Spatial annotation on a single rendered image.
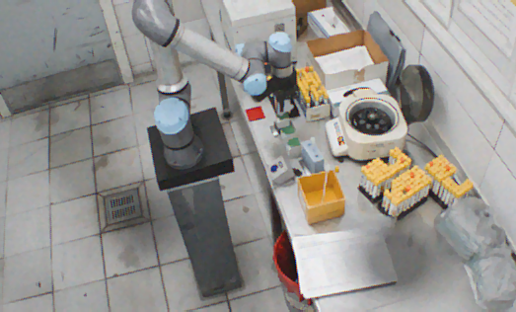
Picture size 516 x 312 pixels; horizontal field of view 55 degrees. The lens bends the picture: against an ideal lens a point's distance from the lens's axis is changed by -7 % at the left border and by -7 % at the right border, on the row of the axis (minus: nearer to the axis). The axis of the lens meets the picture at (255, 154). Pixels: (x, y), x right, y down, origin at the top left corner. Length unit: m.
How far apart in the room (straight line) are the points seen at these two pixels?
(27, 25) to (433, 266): 2.81
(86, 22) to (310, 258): 2.36
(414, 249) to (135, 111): 2.35
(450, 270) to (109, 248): 1.87
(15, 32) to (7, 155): 0.83
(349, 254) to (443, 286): 0.32
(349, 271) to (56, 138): 2.46
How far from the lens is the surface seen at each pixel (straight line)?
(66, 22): 3.56
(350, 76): 2.16
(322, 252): 1.74
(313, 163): 1.86
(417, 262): 1.77
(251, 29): 2.22
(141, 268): 2.85
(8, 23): 3.58
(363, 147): 1.92
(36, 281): 3.03
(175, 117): 1.79
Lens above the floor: 2.38
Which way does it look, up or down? 48 degrees down
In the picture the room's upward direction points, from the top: 7 degrees counter-clockwise
